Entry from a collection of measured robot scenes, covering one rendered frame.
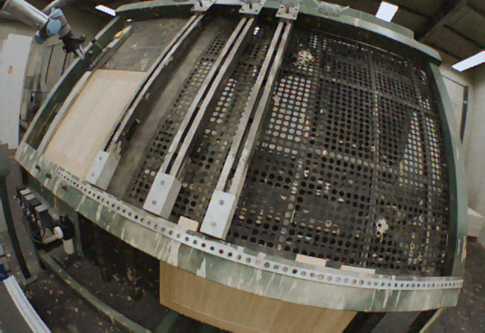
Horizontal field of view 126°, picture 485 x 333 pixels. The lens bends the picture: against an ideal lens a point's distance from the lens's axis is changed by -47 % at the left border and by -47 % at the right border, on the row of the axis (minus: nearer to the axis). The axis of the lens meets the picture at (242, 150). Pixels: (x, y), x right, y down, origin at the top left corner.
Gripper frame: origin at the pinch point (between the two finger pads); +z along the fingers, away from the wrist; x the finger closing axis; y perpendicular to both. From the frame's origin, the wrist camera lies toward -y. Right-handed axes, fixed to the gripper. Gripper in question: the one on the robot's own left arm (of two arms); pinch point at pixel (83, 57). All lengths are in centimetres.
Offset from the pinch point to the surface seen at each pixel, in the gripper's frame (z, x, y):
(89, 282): 74, 120, 25
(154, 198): 5, 77, -59
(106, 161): 5, 64, -38
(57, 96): 11.6, 14.2, 24.5
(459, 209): 7, 94, -167
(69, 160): 10, 59, -10
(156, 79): 6, 26, -51
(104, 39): 12.1, -34.7, 6.6
